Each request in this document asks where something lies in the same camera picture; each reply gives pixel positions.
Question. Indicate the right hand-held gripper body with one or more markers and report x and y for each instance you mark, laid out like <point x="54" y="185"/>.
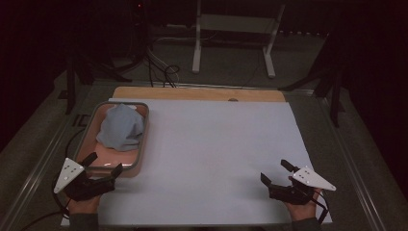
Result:
<point x="309" y="179"/>

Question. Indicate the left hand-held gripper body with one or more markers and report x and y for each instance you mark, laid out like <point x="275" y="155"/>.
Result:
<point x="69" y="174"/>

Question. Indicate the pink basin with grey rim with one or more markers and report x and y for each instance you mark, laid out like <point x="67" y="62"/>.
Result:
<point x="110" y="157"/>

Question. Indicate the light blue cloth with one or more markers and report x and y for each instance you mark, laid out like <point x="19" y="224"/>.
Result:
<point x="121" y="128"/>

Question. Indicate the person's right hand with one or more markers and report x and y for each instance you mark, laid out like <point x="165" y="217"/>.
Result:
<point x="303" y="211"/>

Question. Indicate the person's left hand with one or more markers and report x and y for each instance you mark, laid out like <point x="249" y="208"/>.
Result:
<point x="84" y="207"/>

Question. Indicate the black tripod stand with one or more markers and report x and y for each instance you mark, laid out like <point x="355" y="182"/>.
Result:
<point x="335" y="96"/>
<point x="71" y="86"/>

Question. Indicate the white table sheet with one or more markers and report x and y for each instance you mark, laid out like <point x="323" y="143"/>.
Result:
<point x="205" y="134"/>

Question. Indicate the wooden board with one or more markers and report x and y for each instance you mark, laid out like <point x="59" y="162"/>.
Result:
<point x="192" y="93"/>

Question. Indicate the white metal stand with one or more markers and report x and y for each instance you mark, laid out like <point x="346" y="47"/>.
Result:
<point x="237" y="23"/>

